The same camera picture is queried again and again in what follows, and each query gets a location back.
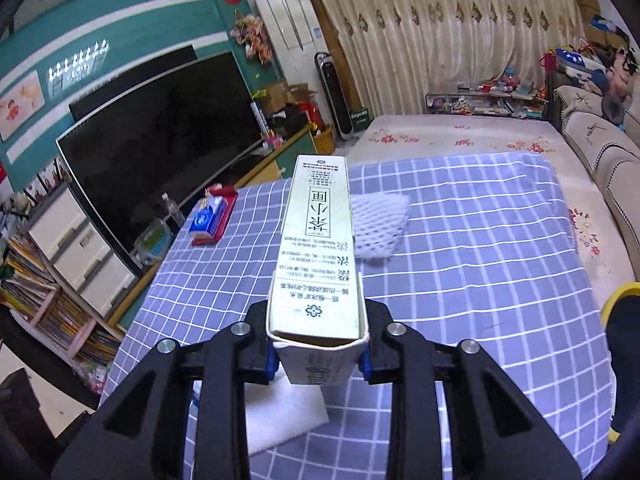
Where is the black tower fan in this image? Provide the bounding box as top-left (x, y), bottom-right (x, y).
top-left (314, 51), bottom-right (355, 141)

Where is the beige embroidered curtain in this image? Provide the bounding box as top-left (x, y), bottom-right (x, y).
top-left (300, 0), bottom-right (589, 117)

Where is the white tea carton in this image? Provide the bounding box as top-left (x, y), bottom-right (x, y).
top-left (266, 155), bottom-right (370, 389)

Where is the white drawer cabinet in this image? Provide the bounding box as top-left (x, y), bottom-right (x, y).
top-left (25, 180), bottom-right (139, 319)

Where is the black television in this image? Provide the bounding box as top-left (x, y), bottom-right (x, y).
top-left (55, 44), bottom-right (267, 274)

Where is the yellow trash bin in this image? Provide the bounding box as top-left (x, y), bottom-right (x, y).
top-left (599, 282), bottom-right (640, 438)

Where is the tall white blue box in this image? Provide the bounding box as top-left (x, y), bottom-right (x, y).
top-left (250, 100), bottom-right (271, 136)

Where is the blue tissue pack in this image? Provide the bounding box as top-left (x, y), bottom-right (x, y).
top-left (188, 197), bottom-right (226, 239)

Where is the stack of cardboard boxes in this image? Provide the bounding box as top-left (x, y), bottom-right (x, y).
top-left (572, 0), bottom-right (627, 49)

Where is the beige floral mat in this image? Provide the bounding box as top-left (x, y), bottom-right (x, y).
top-left (347, 112), bottom-right (640, 312)

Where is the hanging flower decoration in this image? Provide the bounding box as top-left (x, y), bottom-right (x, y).
top-left (231, 10), bottom-right (274, 66)

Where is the red canister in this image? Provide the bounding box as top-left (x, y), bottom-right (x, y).
top-left (300, 102), bottom-right (324, 129)

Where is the white paper napkin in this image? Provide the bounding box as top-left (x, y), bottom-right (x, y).
top-left (192, 372), bottom-right (331, 457)

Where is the yellow storage box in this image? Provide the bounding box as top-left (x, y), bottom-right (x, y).
top-left (312, 125), bottom-right (335, 156)

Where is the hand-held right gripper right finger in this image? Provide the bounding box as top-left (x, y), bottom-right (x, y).
top-left (356, 299), bottom-right (583, 480)

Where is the red tray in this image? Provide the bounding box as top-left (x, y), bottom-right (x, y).
top-left (191, 186), bottom-right (240, 247)

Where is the clear water bottle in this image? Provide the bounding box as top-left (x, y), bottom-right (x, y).
top-left (161, 192), bottom-right (186, 229)

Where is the pile of colourful books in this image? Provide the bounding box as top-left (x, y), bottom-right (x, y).
top-left (0, 225), bottom-right (122, 397)

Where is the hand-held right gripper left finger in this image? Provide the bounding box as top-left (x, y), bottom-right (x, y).
top-left (52, 300), bottom-right (279, 480)

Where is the fish wall picture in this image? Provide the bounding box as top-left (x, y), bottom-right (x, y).
top-left (0, 70), bottom-right (44, 144)

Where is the white foam fruit net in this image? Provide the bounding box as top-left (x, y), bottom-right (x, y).
top-left (350, 192), bottom-right (412, 261)

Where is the clear plastic container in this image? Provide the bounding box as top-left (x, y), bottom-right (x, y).
top-left (134, 217), bottom-right (174, 266)

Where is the pile of plush toys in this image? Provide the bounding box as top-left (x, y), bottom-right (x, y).
top-left (540, 40), bottom-right (640, 127)

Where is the low cluttered shelf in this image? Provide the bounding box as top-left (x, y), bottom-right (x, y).
top-left (425, 80), bottom-right (549, 121)

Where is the blue checkered tablecloth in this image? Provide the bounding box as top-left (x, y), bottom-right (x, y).
top-left (97, 152), bottom-right (617, 480)

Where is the white standing air conditioner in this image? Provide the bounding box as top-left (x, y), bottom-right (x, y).
top-left (255, 0), bottom-right (331, 127)

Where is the green white box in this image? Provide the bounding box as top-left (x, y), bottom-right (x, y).
top-left (350, 107), bottom-right (374, 134)

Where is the beige patterned sofa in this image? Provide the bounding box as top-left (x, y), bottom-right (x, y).
top-left (550, 85), bottom-right (640, 282)

